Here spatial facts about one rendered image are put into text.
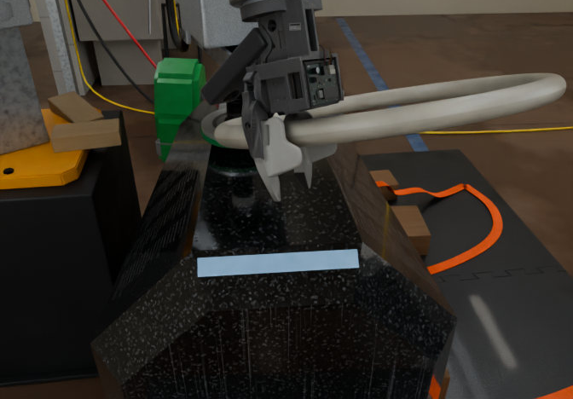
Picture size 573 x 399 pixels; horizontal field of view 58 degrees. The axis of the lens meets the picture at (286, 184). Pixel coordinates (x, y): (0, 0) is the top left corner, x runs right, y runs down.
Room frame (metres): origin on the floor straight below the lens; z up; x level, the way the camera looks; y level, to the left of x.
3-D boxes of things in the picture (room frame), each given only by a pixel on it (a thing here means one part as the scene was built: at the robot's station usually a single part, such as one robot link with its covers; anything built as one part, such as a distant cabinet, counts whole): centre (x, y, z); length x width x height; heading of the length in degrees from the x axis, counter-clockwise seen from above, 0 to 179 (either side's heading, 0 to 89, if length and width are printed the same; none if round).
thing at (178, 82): (2.83, 0.62, 0.43); 0.35 x 0.35 x 0.87; 82
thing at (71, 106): (1.67, 0.74, 0.80); 0.20 x 0.10 x 0.05; 47
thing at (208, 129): (1.31, 0.13, 0.92); 0.21 x 0.21 x 0.01
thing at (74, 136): (1.46, 0.63, 0.81); 0.20 x 0.10 x 0.05; 105
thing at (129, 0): (4.51, 1.29, 0.43); 1.30 x 0.62 x 0.86; 4
